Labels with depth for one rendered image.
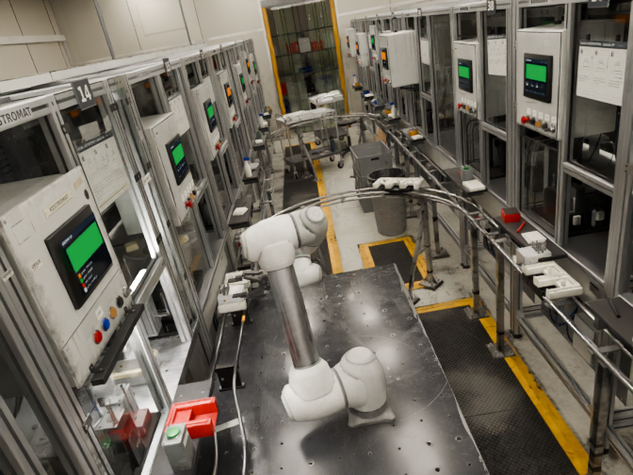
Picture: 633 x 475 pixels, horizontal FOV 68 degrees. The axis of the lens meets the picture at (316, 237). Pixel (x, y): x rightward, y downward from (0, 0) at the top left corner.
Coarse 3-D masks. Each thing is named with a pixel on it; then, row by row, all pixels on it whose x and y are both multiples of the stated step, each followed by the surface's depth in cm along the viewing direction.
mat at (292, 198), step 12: (312, 144) 894; (300, 168) 760; (288, 180) 710; (300, 180) 700; (312, 180) 691; (288, 192) 658; (300, 192) 649; (312, 192) 641; (324, 192) 634; (288, 204) 616; (324, 204) 593; (324, 240) 494; (336, 240) 491; (324, 252) 470; (336, 252) 467; (336, 264) 442
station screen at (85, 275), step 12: (84, 228) 127; (72, 240) 120; (96, 252) 131; (108, 252) 138; (72, 264) 118; (84, 264) 124; (96, 264) 130; (108, 264) 137; (84, 276) 122; (96, 276) 129; (84, 288) 121
